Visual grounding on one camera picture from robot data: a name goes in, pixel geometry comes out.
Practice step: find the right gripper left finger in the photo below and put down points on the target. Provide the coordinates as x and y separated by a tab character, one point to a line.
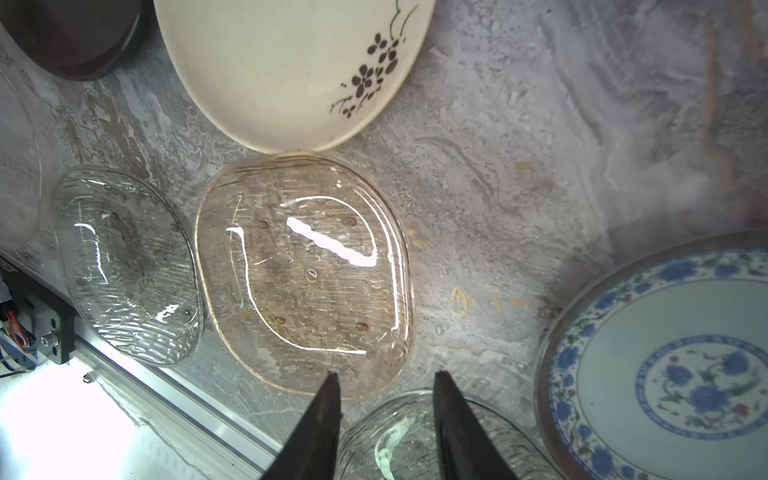
311	450

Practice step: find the black round plate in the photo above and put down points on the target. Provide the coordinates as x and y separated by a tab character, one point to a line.
76	40

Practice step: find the cream plate with flowers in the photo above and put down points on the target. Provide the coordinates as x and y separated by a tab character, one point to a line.
279	76

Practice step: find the small circuit board with wires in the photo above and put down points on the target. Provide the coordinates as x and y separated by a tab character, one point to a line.
36	326

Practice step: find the aluminium mounting rail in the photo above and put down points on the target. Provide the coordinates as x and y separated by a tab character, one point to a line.
105	416

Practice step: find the brownish glass plate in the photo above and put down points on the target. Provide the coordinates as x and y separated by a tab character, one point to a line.
305	271

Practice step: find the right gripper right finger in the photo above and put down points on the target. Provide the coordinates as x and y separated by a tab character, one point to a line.
464	450

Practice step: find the blue patterned porcelain plate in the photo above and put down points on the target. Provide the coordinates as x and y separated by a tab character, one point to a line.
659	370

